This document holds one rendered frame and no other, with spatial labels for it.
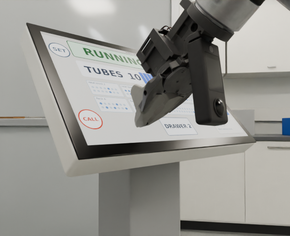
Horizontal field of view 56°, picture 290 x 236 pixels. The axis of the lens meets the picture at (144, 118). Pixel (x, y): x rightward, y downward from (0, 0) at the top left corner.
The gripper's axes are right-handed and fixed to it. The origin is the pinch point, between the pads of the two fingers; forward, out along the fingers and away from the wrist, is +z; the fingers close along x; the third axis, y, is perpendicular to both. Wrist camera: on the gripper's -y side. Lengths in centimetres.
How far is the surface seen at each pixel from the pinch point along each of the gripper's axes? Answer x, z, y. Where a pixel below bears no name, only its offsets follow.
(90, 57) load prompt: 2.4, 1.3, 18.8
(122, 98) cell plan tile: -0.1, 1.3, 7.5
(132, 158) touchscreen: 3.5, 2.4, -4.9
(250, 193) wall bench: -209, 103, 5
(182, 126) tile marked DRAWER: -12.1, 1.3, 0.7
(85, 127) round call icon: 10.5, 1.3, 0.5
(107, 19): -49, 27, 93
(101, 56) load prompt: -0.8, 1.3, 19.9
